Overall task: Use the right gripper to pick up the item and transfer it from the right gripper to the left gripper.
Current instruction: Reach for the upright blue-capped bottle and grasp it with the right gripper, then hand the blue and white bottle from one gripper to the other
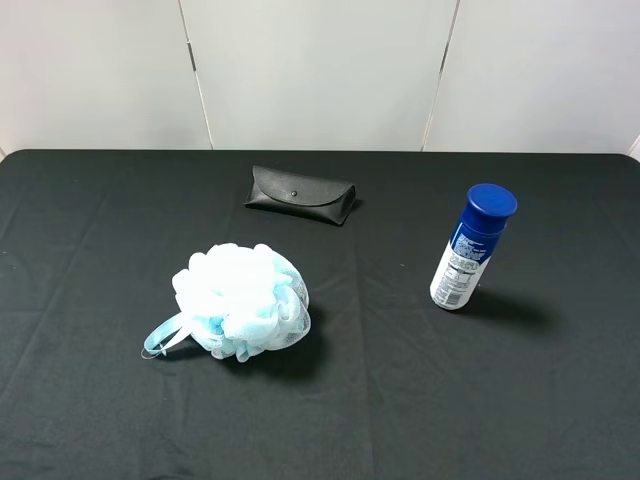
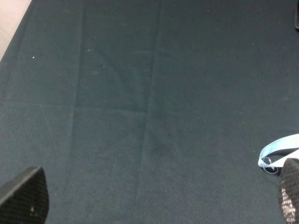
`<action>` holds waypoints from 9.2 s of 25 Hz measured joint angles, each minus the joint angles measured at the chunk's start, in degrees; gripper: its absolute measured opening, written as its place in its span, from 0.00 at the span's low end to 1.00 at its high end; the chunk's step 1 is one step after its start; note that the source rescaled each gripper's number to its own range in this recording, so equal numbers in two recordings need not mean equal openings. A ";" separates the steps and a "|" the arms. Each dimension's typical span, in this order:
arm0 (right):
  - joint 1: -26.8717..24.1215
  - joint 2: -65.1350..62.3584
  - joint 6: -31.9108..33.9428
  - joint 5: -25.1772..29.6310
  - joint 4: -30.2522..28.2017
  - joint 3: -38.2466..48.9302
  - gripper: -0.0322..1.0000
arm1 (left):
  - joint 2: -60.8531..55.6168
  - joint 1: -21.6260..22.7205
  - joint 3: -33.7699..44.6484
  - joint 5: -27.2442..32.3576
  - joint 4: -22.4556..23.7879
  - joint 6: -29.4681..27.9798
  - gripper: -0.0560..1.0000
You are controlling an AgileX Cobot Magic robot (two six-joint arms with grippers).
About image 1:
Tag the blue white plastic bottle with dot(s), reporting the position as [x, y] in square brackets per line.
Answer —
[471, 245]

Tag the black leather glasses case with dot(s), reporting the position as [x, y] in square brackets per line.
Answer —
[325, 200]

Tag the blue white bath loofah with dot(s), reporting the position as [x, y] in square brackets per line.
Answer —
[235, 302]

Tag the black tablecloth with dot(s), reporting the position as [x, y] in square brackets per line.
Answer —
[536, 377]

